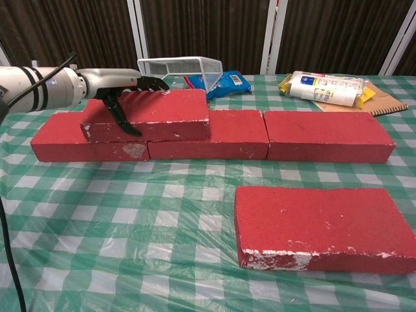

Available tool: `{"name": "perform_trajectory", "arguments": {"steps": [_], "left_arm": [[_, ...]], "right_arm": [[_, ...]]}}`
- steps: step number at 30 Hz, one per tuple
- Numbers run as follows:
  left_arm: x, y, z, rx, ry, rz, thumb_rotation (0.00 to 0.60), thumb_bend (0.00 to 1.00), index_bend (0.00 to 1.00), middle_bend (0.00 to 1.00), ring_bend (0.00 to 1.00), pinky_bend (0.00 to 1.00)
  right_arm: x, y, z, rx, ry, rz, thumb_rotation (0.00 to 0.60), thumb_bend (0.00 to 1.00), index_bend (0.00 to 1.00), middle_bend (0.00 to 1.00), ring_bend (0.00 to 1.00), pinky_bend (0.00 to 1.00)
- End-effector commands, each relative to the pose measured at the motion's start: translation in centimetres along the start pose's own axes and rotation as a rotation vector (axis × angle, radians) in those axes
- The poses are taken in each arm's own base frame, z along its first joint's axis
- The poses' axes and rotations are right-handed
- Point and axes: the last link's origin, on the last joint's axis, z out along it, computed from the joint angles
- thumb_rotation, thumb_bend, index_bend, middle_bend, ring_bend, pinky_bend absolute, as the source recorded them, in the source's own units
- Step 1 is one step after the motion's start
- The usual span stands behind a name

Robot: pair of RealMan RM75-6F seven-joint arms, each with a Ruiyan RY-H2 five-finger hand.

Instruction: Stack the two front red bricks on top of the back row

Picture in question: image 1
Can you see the white partition frame post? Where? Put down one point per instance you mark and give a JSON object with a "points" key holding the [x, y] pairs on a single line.
{"points": [[138, 32], [398, 42], [271, 32], [4, 55]]}

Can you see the brown spiral notebook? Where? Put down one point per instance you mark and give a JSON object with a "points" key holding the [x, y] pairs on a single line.
{"points": [[383, 100]]}

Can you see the white wrapped paper package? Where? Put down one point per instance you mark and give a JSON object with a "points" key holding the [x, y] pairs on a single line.
{"points": [[325, 89]]}

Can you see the red brick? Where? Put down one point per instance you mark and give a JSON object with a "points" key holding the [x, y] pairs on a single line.
{"points": [[325, 133], [318, 221], [237, 130], [58, 139], [169, 107]]}

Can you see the yellow plastic bag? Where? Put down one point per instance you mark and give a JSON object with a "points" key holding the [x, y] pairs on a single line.
{"points": [[284, 86]]}

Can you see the green checkered tablecloth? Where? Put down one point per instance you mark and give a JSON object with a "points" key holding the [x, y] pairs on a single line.
{"points": [[130, 211]]}

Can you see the blue snack bag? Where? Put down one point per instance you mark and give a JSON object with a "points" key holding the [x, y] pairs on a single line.
{"points": [[230, 83]]}

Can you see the dark brown partition panel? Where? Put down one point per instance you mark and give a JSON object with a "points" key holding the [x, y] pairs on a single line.
{"points": [[338, 32], [71, 32], [208, 29]]}

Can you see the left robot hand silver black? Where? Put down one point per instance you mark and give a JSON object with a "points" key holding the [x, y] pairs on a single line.
{"points": [[110, 79]]}

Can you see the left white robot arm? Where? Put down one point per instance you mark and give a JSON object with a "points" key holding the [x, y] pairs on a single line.
{"points": [[48, 87]]}

